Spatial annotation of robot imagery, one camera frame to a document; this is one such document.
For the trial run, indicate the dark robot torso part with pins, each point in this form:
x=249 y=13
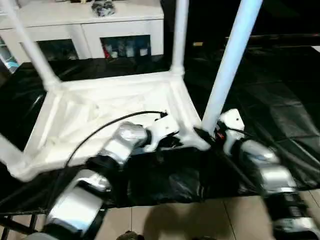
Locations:
x=130 y=236

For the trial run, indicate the white cabinet with glass doors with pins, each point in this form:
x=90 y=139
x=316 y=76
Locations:
x=75 y=27

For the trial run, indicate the black bundle on cabinet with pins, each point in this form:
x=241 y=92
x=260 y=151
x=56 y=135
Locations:
x=103 y=8

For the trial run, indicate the small tan label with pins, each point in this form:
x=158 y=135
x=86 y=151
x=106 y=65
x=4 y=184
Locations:
x=198 y=44

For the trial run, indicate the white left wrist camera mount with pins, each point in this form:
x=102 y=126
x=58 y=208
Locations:
x=163 y=127

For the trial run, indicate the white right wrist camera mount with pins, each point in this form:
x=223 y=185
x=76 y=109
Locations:
x=233 y=120

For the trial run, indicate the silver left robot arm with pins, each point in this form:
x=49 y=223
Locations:
x=117 y=147

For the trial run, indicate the light blue plastic wrap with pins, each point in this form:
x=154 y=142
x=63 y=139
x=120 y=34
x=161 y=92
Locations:
x=10 y=60

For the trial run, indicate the long black bar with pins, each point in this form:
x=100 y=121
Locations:
x=280 y=40

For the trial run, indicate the white plastic table top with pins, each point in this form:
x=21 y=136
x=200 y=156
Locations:
x=100 y=95

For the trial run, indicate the black folding table frame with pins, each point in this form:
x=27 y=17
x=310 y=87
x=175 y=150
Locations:
x=20 y=220

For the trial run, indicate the black glossy mat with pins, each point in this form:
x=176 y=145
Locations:
x=262 y=100

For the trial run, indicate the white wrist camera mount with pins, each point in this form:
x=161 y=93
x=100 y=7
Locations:
x=163 y=127
x=233 y=120

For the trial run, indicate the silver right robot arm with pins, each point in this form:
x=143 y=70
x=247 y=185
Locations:
x=275 y=175

